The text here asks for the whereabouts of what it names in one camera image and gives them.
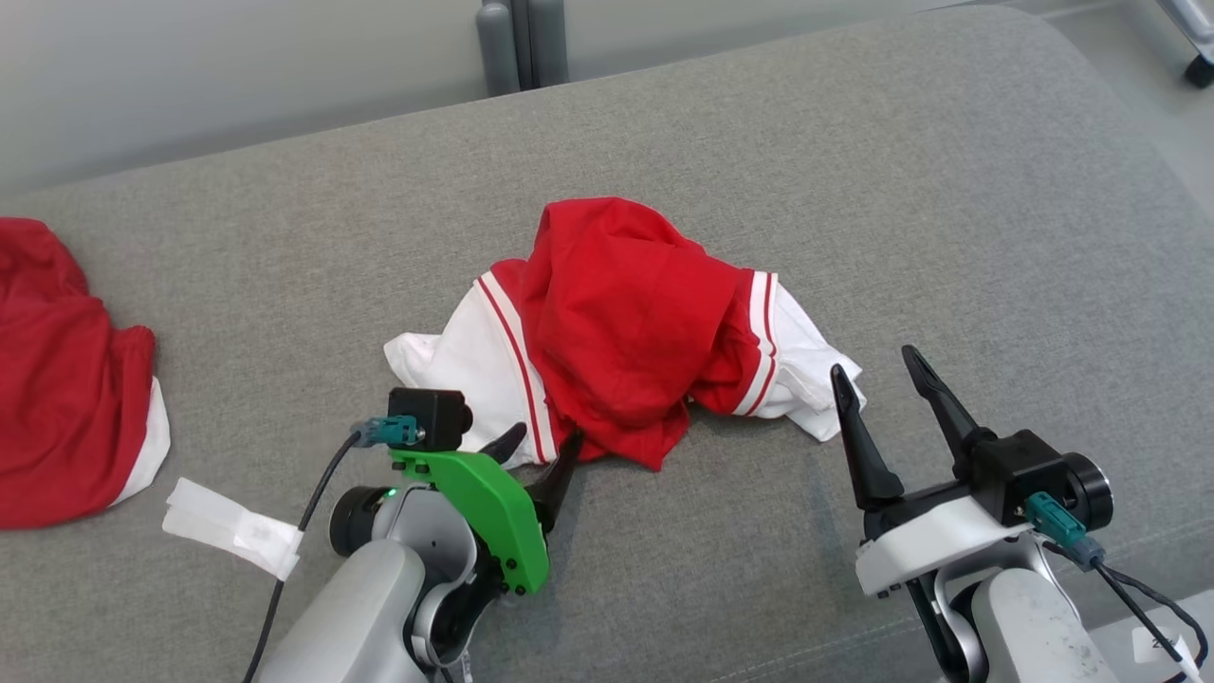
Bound white leg with black caster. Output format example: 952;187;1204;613
1155;0;1214;91

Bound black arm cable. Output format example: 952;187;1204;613
242;415;424;683
1024;491;1210;683

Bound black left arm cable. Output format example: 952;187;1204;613
242;415;424;683

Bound red t-shirt with white sleeves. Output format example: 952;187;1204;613
383;196;866;472

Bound white paper tag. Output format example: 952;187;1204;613
161;477;304;581

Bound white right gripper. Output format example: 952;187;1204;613
830;345;1037;683

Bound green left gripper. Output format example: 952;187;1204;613
389;422;585;598

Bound red shorts with white stripe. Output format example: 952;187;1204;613
0;217;172;530

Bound grey partition post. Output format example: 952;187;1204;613
476;0;570;98

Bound white cable label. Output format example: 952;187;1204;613
1133;628;1200;682

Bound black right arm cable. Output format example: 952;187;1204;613
1024;491;1210;683

